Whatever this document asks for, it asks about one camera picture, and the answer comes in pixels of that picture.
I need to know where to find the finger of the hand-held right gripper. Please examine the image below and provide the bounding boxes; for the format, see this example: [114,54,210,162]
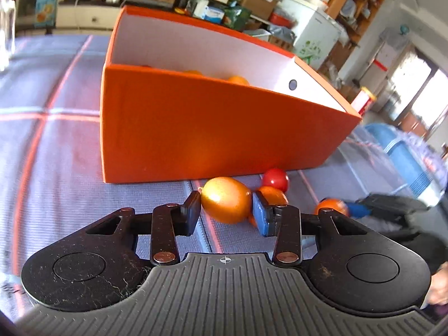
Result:
[346,201,374,218]

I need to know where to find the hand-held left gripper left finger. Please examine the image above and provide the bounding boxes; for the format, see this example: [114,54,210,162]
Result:
[84,191,202,267]

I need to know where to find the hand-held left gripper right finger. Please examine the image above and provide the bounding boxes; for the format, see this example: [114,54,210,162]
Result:
[252,192,372,267]

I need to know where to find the large yellow-orange orange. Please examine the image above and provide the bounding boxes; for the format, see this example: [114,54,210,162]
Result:
[200,177,253,225]

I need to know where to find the orange cardboard box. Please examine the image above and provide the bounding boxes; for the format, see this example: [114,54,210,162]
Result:
[100,5,362,185]

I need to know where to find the person's right forearm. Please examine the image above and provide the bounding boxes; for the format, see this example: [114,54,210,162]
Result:
[430,266,448,306]

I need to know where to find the red tomato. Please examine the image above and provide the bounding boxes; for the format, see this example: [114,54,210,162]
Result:
[261,168,291,194]

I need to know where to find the red can with yellow lid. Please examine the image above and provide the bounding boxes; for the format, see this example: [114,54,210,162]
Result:
[351,87,378,117]

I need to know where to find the white chest freezer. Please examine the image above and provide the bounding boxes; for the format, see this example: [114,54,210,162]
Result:
[279,0,346,68]

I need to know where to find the red plastic basin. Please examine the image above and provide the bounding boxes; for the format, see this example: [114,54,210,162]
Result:
[269,12,295,29]

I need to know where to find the green plastic bag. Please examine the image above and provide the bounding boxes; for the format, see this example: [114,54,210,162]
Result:
[224,7,253,31]

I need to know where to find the blue and white carton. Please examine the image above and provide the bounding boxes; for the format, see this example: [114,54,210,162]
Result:
[202,5,227,24]

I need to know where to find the wooden shelf cabinet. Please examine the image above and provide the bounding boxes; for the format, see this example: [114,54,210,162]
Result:
[321,0,386,44]

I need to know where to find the brown cardboard box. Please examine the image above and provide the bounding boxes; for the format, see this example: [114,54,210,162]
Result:
[241,0,278,20]

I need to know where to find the white and black television stand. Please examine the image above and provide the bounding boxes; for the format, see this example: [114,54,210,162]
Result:
[54,0,218,29]

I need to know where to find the blue snack packet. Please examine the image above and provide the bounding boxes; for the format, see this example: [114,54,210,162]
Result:
[34,0,59,27]

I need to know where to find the clear glass bottle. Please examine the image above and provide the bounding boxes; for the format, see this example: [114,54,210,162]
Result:
[0,0,17,73]

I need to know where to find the wall calendar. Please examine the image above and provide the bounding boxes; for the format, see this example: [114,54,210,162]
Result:
[372,42,397,71]

